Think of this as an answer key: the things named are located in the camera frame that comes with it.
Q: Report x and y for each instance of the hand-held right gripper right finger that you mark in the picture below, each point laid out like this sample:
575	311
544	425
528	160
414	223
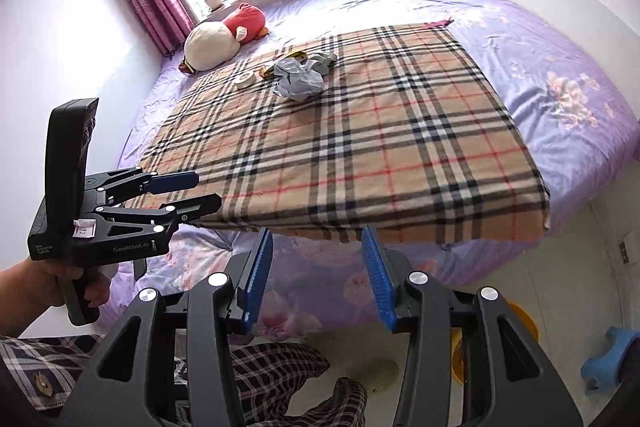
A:
380	277

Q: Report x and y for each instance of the yellow red snack wrapper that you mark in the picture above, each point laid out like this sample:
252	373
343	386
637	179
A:
298	55

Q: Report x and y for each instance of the white tape roll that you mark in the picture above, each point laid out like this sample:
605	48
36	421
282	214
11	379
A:
245	80

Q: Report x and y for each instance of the pale slipper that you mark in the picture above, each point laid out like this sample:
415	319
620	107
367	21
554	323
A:
375	377

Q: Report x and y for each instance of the cream and red plush toy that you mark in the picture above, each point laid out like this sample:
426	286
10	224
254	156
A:
210	47

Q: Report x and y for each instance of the person's left forearm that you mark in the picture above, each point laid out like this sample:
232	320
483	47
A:
15	302

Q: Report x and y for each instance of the plaid pajama shirt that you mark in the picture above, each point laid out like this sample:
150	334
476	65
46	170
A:
35	362

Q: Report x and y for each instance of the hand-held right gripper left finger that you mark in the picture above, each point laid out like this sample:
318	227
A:
257	277

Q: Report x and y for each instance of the plaid pajama pants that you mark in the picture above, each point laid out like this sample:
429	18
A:
280	372

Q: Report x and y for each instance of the yellow plastic bin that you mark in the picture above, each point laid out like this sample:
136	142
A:
525	324

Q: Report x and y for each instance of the wall socket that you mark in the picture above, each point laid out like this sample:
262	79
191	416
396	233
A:
624	253

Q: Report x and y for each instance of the blue plastic stool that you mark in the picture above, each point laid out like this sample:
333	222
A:
602	359

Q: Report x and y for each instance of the pink clothespin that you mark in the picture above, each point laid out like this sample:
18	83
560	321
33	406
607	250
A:
437	24

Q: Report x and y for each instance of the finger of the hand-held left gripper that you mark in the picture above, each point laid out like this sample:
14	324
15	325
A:
200	203
172	181

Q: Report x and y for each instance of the small crumpled grey paper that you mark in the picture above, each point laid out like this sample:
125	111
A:
322	61

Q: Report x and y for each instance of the tan plaid blanket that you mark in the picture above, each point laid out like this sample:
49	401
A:
375	132

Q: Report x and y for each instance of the person's left hand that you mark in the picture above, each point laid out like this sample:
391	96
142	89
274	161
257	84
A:
47	284

